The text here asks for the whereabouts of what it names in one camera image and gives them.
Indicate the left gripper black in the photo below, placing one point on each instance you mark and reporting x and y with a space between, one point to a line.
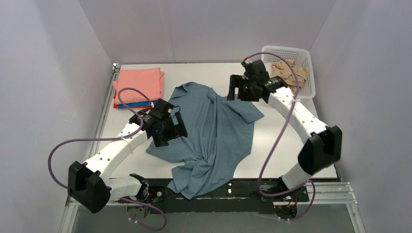
175 127

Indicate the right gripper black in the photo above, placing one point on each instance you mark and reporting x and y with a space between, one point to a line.
240 89

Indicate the grey-blue t shirt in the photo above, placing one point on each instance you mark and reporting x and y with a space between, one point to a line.
220 136

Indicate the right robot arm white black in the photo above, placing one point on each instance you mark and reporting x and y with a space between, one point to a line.
322 143

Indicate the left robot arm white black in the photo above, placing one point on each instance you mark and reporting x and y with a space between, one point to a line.
91 184

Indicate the blue folded t shirt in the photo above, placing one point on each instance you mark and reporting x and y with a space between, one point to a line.
145 104

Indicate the beige crumpled t shirt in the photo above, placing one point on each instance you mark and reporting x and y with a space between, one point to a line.
281 69

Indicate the pink folded t shirt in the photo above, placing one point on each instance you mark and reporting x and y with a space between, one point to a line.
148 81

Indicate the orange folded t shirt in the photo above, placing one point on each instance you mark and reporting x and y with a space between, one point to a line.
122 106

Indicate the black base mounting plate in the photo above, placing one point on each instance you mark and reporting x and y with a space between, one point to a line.
237 195

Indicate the aluminium left side rail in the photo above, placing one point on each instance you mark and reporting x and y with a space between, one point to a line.
96 146

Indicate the aluminium front frame rail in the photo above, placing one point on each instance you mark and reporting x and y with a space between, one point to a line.
328 206

